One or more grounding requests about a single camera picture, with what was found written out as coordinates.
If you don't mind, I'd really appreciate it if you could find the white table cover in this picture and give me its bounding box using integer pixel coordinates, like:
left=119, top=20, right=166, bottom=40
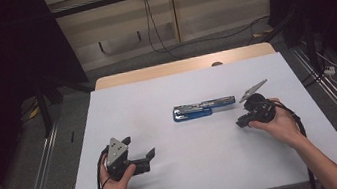
left=49, top=43, right=337, bottom=189

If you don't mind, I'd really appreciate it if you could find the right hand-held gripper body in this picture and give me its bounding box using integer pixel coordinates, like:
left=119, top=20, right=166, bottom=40
left=236, top=77, right=278, bottom=128

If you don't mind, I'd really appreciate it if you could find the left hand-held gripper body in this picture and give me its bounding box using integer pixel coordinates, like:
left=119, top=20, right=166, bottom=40
left=101, top=132, right=152, bottom=183

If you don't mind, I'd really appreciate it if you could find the person's right hand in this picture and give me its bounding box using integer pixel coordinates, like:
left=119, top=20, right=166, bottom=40
left=247, top=95, right=304, bottom=155

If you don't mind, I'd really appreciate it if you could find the beige wooden cabinet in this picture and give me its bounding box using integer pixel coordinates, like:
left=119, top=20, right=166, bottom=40
left=43, top=0, right=286, bottom=77

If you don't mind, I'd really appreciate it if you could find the black metal stand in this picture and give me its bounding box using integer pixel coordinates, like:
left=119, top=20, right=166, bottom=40
left=259, top=6, right=323, bottom=81
left=32, top=70, right=100, bottom=139

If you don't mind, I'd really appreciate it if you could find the white power strip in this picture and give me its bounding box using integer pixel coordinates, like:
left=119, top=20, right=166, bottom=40
left=322, top=65, right=337, bottom=77

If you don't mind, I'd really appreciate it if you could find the black hanging cable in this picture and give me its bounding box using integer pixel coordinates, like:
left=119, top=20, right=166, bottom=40
left=141, top=0, right=170, bottom=58
left=144, top=0, right=182, bottom=62

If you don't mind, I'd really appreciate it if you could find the blue stapler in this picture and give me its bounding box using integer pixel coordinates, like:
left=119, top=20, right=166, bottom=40
left=171, top=95, right=238, bottom=124

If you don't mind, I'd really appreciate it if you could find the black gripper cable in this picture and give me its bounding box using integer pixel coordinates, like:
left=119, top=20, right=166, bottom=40
left=89, top=146, right=117, bottom=189
left=270, top=97, right=317, bottom=189

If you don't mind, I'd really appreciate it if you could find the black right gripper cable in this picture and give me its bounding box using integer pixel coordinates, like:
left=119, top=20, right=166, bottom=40
left=270, top=97, right=317, bottom=189

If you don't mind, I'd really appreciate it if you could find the wooden table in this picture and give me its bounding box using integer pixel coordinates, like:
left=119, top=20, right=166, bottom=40
left=91, top=40, right=278, bottom=91

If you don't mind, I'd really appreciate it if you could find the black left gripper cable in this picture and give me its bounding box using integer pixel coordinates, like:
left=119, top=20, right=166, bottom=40
left=89, top=146, right=117, bottom=189

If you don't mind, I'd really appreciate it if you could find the long black floor cable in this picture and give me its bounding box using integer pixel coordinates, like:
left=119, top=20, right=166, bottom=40
left=176, top=15, right=275, bottom=56

